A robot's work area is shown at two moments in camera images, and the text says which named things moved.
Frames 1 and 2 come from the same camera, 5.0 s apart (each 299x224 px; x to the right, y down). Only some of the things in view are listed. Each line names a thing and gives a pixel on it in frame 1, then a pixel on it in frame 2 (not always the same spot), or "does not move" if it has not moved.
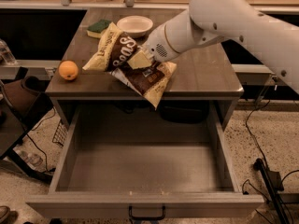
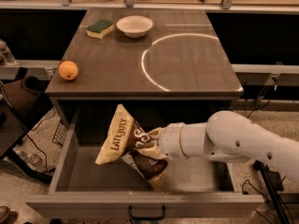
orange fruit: x=68 y=70 does not move
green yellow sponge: x=96 y=29 does not move
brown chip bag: x=112 y=52 → x=121 y=140
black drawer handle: x=149 y=217 does not move
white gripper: x=156 y=46 → x=170 y=139
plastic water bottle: x=6 y=55 does not move
